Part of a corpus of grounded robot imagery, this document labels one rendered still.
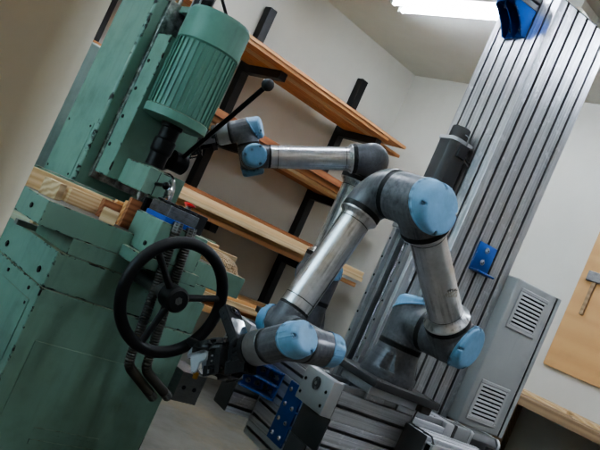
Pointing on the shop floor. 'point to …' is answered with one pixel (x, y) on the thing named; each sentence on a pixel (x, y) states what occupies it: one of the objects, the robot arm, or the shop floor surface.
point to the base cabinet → (69, 371)
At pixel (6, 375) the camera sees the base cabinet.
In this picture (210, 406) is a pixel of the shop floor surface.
